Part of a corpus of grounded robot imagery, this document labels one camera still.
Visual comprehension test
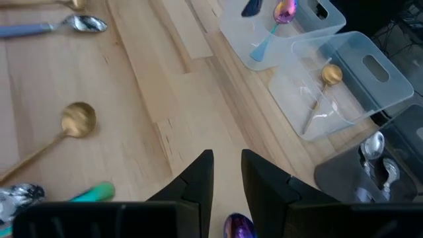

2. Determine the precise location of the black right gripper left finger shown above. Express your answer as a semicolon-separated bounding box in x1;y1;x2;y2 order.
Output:
147;149;215;238

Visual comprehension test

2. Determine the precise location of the lavender-handled silver spoon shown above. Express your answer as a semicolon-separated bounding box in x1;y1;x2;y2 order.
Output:
379;157;401;202
0;15;108;38
355;131;386;203
0;184;46;225

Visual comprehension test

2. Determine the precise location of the clear plastic bin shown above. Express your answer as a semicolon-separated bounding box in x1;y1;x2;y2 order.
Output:
268;31;414;142
219;0;347;72

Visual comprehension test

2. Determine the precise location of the grey plastic bin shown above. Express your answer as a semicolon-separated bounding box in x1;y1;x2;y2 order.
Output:
313;104;423;203

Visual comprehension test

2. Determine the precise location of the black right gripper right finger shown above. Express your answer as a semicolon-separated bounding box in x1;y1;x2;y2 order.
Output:
241;148;340;238

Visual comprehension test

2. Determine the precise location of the gold spoon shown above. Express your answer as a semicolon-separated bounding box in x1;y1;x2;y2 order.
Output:
300;63;344;136

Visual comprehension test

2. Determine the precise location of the wooden spoon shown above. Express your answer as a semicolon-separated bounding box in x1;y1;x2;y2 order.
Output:
0;101;97;184
0;0;88;11

